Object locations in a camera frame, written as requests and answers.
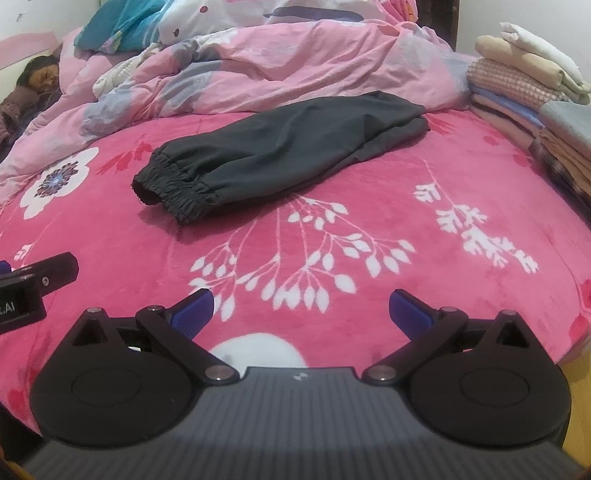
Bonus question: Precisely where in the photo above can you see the dark grey trousers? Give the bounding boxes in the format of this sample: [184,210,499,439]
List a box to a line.
[131,91,429,225]

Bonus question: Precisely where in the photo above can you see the pink floral fleece blanket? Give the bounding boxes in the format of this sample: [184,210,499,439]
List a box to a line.
[1,111,590,424]

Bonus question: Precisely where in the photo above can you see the dark plaid folded cloth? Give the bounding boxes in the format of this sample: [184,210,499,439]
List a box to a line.
[528,139,590,224]

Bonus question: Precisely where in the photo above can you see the sleeping person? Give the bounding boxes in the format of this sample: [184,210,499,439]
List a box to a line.
[1,55,61,161]

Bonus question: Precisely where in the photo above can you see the tan folded cloth stack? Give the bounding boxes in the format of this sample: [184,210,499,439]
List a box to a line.
[539,128,590,196]

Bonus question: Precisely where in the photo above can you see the blue folded cloth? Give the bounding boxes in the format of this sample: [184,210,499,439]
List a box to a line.
[472,87,543,132]

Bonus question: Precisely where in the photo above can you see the grey folded cloth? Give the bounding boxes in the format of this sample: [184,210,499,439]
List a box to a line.
[539,101,591,159]

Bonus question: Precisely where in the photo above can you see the pink patterned duvet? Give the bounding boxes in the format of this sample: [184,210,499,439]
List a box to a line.
[1,1,470,203]

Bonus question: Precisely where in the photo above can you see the teal blue pillow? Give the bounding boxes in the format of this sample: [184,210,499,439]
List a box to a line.
[74,0,171,55]

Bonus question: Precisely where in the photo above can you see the beige folded cloth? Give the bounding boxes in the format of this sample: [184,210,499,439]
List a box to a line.
[475,35,590,104]

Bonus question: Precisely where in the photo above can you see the cream white folded cloth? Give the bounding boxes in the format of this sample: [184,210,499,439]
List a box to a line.
[500,22,588,87]

